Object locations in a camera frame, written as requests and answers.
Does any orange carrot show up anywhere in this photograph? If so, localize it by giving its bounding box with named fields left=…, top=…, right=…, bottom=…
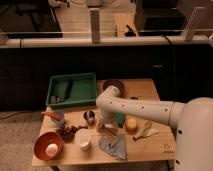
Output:
left=41, top=111, right=61, bottom=121

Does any white cup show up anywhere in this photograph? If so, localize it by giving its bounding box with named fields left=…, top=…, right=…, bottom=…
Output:
left=74, top=129, right=91, bottom=150

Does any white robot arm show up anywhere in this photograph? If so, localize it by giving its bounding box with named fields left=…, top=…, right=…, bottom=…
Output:
left=96, top=86, right=213, bottom=171

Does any bunch of dark grapes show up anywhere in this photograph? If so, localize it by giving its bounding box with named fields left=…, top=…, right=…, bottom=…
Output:
left=56, top=125, right=87, bottom=142

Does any small metal cup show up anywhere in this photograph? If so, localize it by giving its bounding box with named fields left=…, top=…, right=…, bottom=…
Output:
left=83, top=111, right=95, bottom=125

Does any orange fruit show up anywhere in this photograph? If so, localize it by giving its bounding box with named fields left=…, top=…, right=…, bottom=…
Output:
left=125, top=118, right=138, bottom=132

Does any green plastic tray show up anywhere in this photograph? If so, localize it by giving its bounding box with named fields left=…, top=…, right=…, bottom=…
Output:
left=46, top=73, right=98, bottom=109

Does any small object in tray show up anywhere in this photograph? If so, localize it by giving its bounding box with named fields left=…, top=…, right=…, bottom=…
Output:
left=50, top=96, right=64, bottom=104

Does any blue cup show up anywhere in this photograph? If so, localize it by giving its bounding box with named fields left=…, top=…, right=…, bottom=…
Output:
left=53, top=110, right=65, bottom=127

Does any green sponge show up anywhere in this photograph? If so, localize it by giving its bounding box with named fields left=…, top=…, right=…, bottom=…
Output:
left=116, top=113, right=125, bottom=128

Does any white egg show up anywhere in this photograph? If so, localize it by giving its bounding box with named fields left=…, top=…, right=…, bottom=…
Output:
left=45, top=143, right=58, bottom=156

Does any red bowl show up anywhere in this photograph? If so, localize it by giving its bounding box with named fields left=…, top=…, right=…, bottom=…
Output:
left=34, top=132, right=63, bottom=161

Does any blue grey cloth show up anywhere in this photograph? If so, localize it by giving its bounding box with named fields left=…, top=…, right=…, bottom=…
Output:
left=99, top=135, right=127, bottom=161

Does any purple bowl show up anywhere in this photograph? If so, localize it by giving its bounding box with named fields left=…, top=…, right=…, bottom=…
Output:
left=103, top=79, right=125, bottom=95

